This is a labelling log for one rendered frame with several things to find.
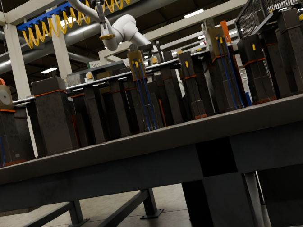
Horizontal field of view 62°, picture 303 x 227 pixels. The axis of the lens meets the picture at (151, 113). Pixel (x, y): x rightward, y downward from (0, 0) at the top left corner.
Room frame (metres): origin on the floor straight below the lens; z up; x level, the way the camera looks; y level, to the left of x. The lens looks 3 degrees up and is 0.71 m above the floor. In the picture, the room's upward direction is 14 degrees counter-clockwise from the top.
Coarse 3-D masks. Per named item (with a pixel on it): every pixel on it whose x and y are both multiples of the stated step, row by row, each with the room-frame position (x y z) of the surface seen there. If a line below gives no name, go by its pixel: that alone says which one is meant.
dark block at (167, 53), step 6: (168, 54) 1.45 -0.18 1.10; (168, 60) 1.45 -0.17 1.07; (174, 72) 1.45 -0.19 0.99; (174, 78) 1.45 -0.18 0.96; (174, 84) 1.45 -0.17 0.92; (180, 90) 1.45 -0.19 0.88; (180, 96) 1.45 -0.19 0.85; (180, 102) 1.45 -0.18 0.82; (180, 108) 1.45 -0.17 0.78; (186, 114) 1.45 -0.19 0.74; (186, 120) 1.45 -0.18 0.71
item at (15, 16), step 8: (32, 0) 4.42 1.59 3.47; (40, 0) 4.37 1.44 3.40; (48, 0) 4.31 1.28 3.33; (56, 0) 4.28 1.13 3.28; (64, 0) 4.34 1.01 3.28; (16, 8) 4.55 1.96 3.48; (24, 8) 4.49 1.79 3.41; (32, 8) 4.43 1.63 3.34; (40, 8) 4.39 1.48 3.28; (48, 8) 4.45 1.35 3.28; (0, 16) 4.49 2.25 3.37; (8, 16) 4.63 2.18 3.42; (16, 16) 4.57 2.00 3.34; (24, 16) 4.52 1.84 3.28; (32, 16) 4.59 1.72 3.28; (0, 24) 4.60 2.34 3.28; (16, 24) 4.73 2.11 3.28
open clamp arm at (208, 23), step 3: (207, 18) 1.08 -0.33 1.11; (210, 18) 1.07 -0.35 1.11; (207, 21) 1.08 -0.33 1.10; (210, 21) 1.08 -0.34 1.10; (213, 21) 1.08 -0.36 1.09; (207, 24) 1.08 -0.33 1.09; (210, 24) 1.08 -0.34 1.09; (213, 24) 1.08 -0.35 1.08; (207, 27) 1.08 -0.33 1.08; (210, 27) 1.08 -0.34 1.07; (213, 27) 1.08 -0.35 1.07; (207, 30) 1.09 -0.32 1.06
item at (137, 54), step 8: (128, 56) 1.06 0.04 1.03; (136, 56) 1.06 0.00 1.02; (136, 64) 1.05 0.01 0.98; (144, 64) 1.09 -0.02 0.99; (136, 72) 1.06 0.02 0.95; (144, 72) 1.06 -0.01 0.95; (136, 80) 1.06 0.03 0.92; (144, 80) 1.05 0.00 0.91; (144, 88) 1.07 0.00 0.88; (144, 96) 1.06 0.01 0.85; (144, 104) 1.07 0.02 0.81; (152, 104) 1.06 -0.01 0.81; (144, 112) 1.07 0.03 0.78; (152, 112) 1.05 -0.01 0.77; (144, 120) 1.07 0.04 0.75; (152, 120) 1.06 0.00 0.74; (152, 128) 1.04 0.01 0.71
